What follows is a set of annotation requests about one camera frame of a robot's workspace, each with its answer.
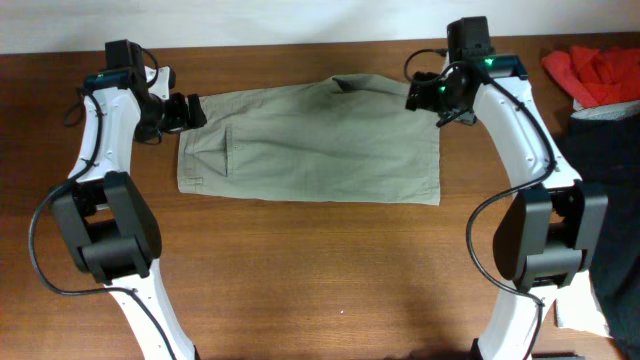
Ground khaki green shorts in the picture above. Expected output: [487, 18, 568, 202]
[177, 74, 440, 205]

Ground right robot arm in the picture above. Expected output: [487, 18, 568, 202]
[405, 55, 608, 360]

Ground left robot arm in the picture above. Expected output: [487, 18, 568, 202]
[45, 40, 206, 359]

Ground red cloth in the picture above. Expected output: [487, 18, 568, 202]
[541, 46, 639, 108]

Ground dark navy garment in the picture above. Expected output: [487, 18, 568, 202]
[556, 115, 639, 359]

